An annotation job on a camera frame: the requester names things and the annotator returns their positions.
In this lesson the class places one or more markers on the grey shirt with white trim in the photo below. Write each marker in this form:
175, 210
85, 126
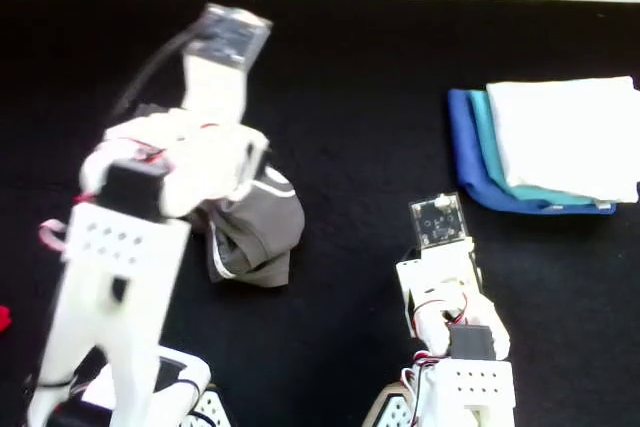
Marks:
260, 227

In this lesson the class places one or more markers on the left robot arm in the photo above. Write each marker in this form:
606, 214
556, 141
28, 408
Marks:
125, 267

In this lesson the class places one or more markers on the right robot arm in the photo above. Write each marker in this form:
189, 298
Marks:
450, 297

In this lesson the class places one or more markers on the folded blue shirt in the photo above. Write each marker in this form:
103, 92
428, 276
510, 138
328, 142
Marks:
467, 147

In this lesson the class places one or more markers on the folded teal shirt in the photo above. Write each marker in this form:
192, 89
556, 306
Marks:
492, 147

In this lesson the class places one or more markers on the folded white shirt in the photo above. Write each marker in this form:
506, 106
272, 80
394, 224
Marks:
565, 132

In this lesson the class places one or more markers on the red shirt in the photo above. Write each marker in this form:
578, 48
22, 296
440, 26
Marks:
4, 318

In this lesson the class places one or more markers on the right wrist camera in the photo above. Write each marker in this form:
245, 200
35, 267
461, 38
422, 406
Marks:
436, 221

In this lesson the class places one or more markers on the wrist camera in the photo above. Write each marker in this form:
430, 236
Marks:
230, 36
436, 221

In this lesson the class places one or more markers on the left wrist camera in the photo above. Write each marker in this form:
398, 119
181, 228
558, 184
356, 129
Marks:
230, 36

